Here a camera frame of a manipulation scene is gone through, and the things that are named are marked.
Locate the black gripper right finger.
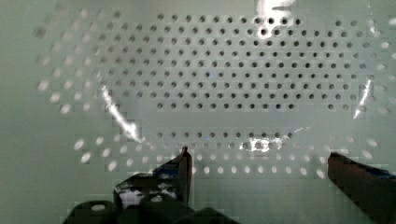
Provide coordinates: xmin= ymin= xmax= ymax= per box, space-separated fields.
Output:
xmin=328 ymin=152 xmax=396 ymax=224

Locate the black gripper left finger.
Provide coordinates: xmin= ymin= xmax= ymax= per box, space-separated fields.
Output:
xmin=113 ymin=146 xmax=192 ymax=209

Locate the green plastic strainer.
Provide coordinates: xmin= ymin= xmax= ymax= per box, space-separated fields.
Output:
xmin=1 ymin=0 xmax=395 ymax=224

